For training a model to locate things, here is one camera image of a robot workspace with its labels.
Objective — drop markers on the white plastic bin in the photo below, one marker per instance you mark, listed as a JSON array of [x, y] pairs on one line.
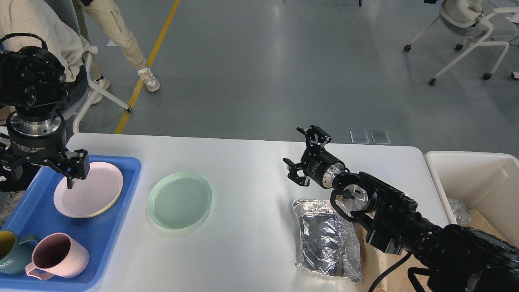
[[485, 182]]

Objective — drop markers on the pink ceramic mug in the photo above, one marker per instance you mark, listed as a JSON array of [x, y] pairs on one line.
[[59, 255]]

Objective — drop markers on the left floor socket plate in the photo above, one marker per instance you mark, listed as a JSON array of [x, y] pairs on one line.
[[359, 137]]

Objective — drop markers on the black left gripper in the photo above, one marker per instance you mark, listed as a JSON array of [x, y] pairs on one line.
[[42, 142]]

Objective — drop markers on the white office chair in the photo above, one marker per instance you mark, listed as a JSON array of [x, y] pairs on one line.
[[479, 27]]

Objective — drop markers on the right floor socket plate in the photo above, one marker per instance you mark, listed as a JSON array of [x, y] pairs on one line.
[[380, 137]]

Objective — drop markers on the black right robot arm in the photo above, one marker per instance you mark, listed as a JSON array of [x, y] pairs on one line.
[[454, 258]]

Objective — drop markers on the green ceramic plate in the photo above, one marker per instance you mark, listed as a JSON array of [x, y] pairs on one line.
[[179, 201]]

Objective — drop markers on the brown paper bag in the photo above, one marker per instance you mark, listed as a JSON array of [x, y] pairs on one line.
[[374, 262]]

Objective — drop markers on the person in cream sweater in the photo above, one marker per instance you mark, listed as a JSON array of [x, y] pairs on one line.
[[36, 21]]

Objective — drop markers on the blue plastic tray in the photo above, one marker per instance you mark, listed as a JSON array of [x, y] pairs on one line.
[[36, 214]]

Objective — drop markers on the silver foil bag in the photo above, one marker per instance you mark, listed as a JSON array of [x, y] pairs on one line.
[[328, 243]]

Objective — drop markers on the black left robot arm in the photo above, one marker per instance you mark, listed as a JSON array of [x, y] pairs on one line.
[[34, 83]]

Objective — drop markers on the floor socket plate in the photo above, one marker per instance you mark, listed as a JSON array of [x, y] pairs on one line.
[[359, 137], [380, 137]]

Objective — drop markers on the pink ceramic plate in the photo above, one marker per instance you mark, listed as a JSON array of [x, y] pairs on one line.
[[91, 196]]

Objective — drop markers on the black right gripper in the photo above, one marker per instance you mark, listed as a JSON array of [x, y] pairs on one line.
[[319, 165]]

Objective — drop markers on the white chair near person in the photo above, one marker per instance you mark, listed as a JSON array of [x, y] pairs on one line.
[[76, 111]]

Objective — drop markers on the dark green ceramic mug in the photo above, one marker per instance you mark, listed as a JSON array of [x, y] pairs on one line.
[[16, 252]]

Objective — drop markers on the person in beige trousers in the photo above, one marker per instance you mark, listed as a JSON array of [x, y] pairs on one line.
[[107, 16]]

